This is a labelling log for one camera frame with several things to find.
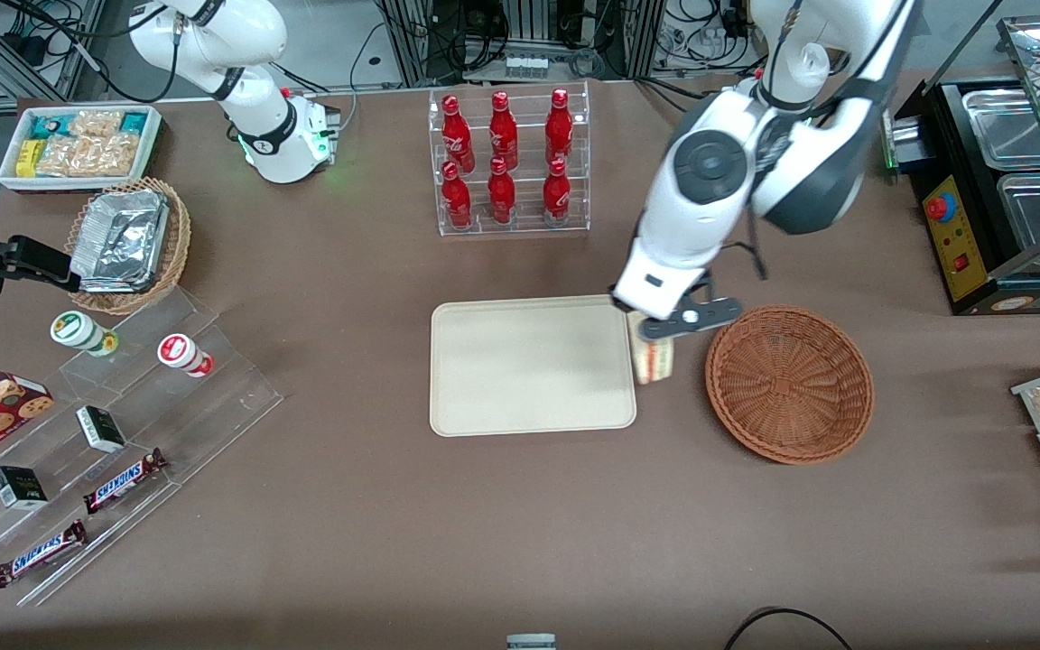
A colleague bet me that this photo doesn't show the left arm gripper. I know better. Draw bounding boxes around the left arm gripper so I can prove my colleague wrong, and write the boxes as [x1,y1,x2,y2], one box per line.
[611,237,712,322]

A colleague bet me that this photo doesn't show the triangle sandwich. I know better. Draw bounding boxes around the triangle sandwich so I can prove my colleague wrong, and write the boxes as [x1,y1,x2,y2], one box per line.
[627,311,677,387]

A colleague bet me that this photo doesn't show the cream plastic serving tray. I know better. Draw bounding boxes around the cream plastic serving tray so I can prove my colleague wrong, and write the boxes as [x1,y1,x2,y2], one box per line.
[430,294,637,438]

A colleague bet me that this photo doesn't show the light tan wicker basket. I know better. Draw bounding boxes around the light tan wicker basket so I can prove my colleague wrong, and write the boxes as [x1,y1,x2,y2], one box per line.
[64,176,192,316]

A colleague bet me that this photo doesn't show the brown round wicker basket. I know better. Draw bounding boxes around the brown round wicker basket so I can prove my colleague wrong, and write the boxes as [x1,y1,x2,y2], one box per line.
[705,304,875,466]

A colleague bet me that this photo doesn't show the green lid yogurt cup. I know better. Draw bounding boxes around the green lid yogurt cup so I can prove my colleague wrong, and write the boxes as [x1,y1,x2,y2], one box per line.
[50,310,120,358]

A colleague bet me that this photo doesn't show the silver foil packets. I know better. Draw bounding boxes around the silver foil packets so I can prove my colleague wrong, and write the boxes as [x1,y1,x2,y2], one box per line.
[69,189,170,294]

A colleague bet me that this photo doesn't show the clear peanut snack bag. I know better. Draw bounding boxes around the clear peanut snack bag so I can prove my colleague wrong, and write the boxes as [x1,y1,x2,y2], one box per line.
[69,109,125,139]
[37,135,88,178]
[82,134,141,178]

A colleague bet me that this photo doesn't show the red cola bottle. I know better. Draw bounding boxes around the red cola bottle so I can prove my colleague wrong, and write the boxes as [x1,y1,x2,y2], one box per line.
[543,158,572,228]
[545,88,574,165]
[441,161,474,229]
[487,157,517,226]
[441,94,476,172]
[488,90,520,169]

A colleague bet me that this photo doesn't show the clear acrylic bottle rack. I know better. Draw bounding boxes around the clear acrylic bottle rack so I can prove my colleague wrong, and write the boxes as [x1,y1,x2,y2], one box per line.
[428,81,591,237]

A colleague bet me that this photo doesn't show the white rectangular snack bin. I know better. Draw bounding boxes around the white rectangular snack bin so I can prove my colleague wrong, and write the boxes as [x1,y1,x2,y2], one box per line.
[0,105,163,194]

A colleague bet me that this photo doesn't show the small black carton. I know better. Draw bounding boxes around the small black carton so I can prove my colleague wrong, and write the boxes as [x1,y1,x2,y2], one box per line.
[0,466,50,512]
[75,405,127,454]

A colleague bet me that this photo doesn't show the red lid yogurt cup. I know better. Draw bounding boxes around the red lid yogurt cup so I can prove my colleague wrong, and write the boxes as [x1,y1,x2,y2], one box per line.
[156,332,215,379]

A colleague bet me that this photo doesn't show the Snickers chocolate bar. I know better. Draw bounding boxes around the Snickers chocolate bar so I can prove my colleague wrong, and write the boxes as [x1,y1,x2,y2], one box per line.
[0,519,88,590]
[82,448,170,516]

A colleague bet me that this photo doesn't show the clear acrylic stepped display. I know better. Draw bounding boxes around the clear acrylic stepped display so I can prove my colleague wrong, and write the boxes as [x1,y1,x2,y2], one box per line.
[0,287,285,608]

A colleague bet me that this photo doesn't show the black hot food display case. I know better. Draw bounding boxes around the black hot food display case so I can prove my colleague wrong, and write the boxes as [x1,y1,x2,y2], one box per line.
[879,14,1040,317]

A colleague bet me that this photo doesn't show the aluminium equipment rack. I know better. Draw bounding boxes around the aluminium equipment rack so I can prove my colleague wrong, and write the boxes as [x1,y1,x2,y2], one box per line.
[378,0,667,85]

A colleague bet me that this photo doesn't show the black cable loop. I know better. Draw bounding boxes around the black cable loop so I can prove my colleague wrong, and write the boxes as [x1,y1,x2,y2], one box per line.
[722,607,856,650]

